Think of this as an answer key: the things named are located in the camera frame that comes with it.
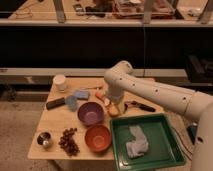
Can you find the red bowl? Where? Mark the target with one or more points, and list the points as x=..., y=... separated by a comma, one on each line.
x=98, y=138

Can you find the black box at right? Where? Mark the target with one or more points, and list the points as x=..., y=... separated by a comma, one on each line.
x=199, y=70

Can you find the bunch of dark grapes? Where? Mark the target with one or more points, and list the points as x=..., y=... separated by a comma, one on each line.
x=67, y=142

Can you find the white cup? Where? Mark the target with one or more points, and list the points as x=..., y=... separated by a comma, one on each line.
x=60, y=82

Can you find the small metal cup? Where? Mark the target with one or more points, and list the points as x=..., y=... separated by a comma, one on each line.
x=44, y=139

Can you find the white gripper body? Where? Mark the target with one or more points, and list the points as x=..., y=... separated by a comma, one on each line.
x=118, y=100

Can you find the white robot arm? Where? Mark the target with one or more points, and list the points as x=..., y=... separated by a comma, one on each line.
x=194, y=105

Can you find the apple slice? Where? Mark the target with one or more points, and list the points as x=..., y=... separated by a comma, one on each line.
x=107, y=102

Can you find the green plastic tray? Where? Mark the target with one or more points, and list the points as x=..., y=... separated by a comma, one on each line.
x=164, y=150

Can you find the purple bowl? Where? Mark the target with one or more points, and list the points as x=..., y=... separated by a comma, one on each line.
x=90, y=113

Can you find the black rectangular block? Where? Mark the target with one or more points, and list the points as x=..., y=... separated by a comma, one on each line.
x=55, y=103

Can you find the orange carrot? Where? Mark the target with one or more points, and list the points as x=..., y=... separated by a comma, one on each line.
x=100, y=96

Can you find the grey towel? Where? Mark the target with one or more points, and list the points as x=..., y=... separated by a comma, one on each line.
x=139, y=145

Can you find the black handled tool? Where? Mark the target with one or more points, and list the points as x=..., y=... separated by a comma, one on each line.
x=131, y=104

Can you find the wooden table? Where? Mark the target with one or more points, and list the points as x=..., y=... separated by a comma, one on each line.
x=55, y=121

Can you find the blue sponge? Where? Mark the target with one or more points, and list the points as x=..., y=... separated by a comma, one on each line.
x=81, y=94

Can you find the yellow orange fruit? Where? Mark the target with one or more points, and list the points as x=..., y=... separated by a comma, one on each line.
x=113, y=110

